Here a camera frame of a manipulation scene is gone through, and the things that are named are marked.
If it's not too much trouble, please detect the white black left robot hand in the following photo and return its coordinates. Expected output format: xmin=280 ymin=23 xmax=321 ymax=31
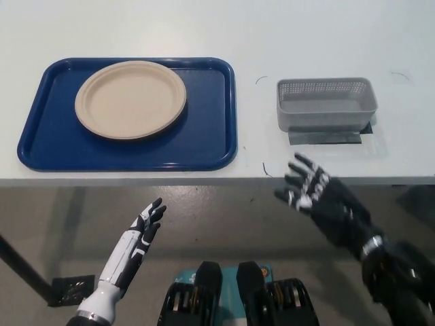
xmin=98 ymin=198 xmax=168 ymax=297

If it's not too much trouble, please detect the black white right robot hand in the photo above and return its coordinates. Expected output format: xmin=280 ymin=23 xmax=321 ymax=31
xmin=274 ymin=152 xmax=385 ymax=259

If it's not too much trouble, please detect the beige paper plate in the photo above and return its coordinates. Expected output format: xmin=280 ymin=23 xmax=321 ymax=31
xmin=74 ymin=60 xmax=189 ymax=141

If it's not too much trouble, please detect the black table foot plate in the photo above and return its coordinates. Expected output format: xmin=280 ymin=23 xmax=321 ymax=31
xmin=50 ymin=274 xmax=95 ymax=308

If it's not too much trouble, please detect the blue plastic tray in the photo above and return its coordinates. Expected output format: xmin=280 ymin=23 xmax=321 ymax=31
xmin=16 ymin=56 xmax=239 ymax=170

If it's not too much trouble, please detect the black ribbed robot body block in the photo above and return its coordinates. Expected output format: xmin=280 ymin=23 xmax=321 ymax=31
xmin=158 ymin=261 xmax=224 ymax=326
xmin=237 ymin=261 xmax=320 ymax=326

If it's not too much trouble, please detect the grey perforated plastic basket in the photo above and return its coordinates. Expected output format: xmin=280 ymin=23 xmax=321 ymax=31
xmin=275 ymin=77 xmax=379 ymax=132

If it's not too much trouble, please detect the black table leg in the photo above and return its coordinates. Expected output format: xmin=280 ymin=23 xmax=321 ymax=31
xmin=0 ymin=232 xmax=57 ymax=306

